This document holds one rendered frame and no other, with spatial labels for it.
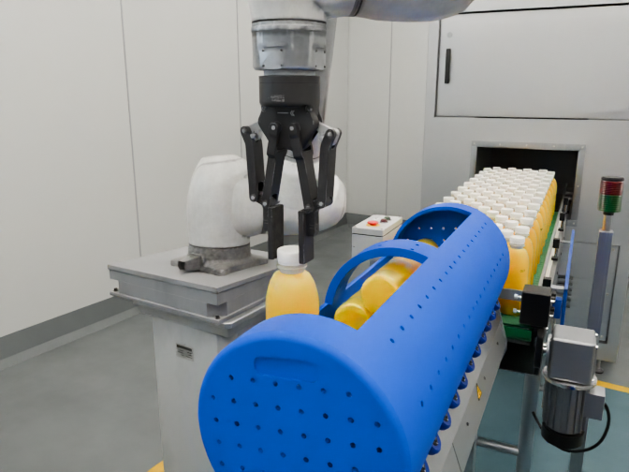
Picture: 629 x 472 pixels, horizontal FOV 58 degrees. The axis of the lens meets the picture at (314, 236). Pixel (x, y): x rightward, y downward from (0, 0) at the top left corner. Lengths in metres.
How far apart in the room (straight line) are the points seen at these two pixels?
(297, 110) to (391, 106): 5.49
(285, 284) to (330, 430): 0.19
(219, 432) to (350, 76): 5.81
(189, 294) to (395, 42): 5.11
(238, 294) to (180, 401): 0.35
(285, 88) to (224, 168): 0.71
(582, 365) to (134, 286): 1.18
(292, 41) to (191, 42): 3.83
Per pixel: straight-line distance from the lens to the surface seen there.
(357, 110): 6.37
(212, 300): 1.28
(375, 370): 0.65
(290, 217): 1.40
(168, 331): 1.47
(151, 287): 1.42
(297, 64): 0.68
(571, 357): 1.70
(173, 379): 1.52
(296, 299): 0.74
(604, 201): 1.86
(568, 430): 1.80
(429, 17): 0.76
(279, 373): 0.69
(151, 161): 4.19
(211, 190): 1.37
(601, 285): 1.92
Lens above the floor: 1.50
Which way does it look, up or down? 14 degrees down
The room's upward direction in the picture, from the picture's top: straight up
